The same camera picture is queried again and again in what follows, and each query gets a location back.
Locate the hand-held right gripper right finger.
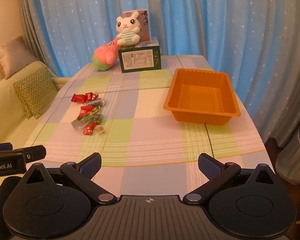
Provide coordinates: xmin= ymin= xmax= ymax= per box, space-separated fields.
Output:
xmin=182 ymin=152 xmax=278 ymax=204

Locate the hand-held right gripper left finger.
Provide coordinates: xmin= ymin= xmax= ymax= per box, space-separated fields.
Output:
xmin=22 ymin=152 xmax=118 ymax=204

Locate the small red candy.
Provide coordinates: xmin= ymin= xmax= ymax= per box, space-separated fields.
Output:
xmin=83 ymin=124 xmax=97 ymax=135

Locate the large red snack packet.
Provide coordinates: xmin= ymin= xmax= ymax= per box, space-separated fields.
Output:
xmin=77 ymin=106 xmax=93 ymax=118

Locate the pile of snack packets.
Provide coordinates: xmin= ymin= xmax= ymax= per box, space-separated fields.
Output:
xmin=70 ymin=92 xmax=106 ymax=136

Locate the orange plastic tray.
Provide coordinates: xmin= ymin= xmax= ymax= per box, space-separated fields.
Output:
xmin=163 ymin=68 xmax=241 ymax=125

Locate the light green sofa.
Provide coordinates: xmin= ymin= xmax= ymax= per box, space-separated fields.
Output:
xmin=0 ymin=60 xmax=70 ymax=145

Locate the green zigzag cushion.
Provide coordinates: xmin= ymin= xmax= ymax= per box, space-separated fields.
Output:
xmin=13 ymin=67 xmax=58 ymax=120

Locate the grey lace chair cover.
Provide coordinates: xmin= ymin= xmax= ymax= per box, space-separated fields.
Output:
xmin=266 ymin=124 xmax=300 ymax=187

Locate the grey cushion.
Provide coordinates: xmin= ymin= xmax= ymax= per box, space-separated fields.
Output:
xmin=0 ymin=35 xmax=39 ymax=80

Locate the pink green plush toy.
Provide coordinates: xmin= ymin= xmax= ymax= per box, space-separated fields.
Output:
xmin=92 ymin=39 xmax=120 ymax=72

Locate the green cardboard box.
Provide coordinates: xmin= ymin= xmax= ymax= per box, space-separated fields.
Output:
xmin=118 ymin=37 xmax=162 ymax=74

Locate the star print curtain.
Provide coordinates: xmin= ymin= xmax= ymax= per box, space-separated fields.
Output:
xmin=16 ymin=0 xmax=300 ymax=145

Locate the white rabbit plush toy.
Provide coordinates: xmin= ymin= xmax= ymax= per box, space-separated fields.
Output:
xmin=116 ymin=12 xmax=142 ymax=47

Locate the tall printed cardboard box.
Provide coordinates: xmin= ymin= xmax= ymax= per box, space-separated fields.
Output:
xmin=122 ymin=9 xmax=150 ymax=42

